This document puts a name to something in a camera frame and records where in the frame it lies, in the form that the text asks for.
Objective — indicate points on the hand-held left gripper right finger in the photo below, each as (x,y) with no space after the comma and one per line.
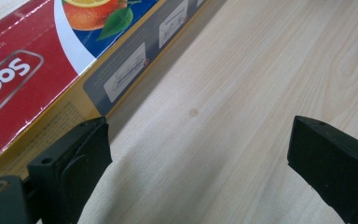
(332,161)

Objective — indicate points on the red and yellow wrap box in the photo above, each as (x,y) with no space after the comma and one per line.
(37,77)

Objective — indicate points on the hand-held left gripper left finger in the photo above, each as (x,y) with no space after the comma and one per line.
(65,168)

